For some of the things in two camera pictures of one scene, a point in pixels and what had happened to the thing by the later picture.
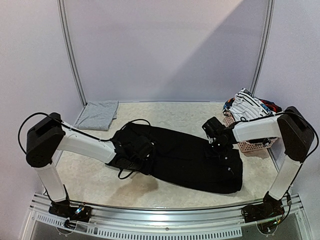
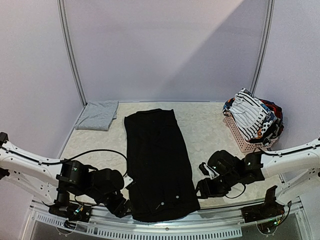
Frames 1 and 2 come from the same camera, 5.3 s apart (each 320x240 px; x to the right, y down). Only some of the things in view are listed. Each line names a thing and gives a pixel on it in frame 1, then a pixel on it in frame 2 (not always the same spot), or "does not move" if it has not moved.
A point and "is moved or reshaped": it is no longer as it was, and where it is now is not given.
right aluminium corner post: (262, 46) does not move
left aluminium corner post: (66, 36) does not move
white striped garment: (245, 107) does not move
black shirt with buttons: (186, 160) is moved or reshaped
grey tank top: (97, 115) does not move
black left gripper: (146, 170) to (119, 209)
